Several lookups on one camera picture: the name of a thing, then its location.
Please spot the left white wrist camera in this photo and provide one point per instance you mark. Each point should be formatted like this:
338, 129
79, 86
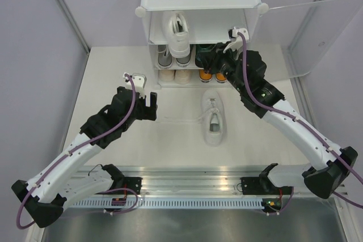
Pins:
139, 81

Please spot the white sneaker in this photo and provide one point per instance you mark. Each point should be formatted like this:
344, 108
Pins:
176, 32
212, 118

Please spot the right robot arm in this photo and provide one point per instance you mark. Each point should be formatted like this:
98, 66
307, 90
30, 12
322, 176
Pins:
329, 164

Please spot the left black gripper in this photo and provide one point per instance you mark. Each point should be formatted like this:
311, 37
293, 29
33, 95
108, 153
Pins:
148, 113

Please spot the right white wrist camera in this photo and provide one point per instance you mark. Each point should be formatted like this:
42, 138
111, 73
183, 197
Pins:
238, 38

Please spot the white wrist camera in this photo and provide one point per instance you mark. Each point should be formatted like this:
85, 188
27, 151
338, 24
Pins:
139, 81
238, 38

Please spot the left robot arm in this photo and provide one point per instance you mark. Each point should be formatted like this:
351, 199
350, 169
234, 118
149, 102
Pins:
99, 131

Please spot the white plastic shoe cabinet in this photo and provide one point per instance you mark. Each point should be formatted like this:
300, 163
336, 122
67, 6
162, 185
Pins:
209, 22

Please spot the orange canvas sneaker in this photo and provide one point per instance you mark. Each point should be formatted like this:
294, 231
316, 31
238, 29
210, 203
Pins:
220, 78
204, 76

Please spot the translucent cabinet door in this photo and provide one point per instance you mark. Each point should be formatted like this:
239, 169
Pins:
293, 39

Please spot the beige lace sneaker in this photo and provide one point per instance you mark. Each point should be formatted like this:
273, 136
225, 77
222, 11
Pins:
166, 76
182, 76

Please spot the grey canvas sneaker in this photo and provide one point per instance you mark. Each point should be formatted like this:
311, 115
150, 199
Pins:
164, 58
184, 61

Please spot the white slotted cable duct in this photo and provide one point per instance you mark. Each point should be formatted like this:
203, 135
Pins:
171, 203

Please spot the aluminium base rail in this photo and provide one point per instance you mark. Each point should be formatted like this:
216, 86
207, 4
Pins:
184, 181

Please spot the green heeled shoe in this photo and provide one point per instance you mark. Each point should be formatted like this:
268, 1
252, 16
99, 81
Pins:
204, 55

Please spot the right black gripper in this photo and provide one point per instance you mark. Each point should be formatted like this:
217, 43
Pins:
212, 60

